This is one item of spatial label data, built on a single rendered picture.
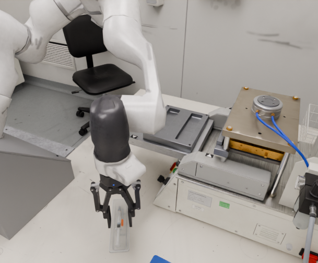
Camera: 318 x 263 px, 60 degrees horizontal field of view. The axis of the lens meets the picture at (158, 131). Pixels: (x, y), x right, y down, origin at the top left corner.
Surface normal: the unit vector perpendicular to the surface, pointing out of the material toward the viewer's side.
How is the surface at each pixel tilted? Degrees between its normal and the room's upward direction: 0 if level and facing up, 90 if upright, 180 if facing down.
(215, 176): 90
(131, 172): 17
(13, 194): 90
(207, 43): 90
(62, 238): 0
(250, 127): 0
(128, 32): 41
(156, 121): 80
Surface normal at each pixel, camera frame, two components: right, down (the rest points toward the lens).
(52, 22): 0.41, 0.77
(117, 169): 0.19, -0.62
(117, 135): 0.56, 0.44
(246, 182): -0.41, 0.54
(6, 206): 0.89, 0.28
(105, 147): -0.09, 0.61
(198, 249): 0.01, -0.81
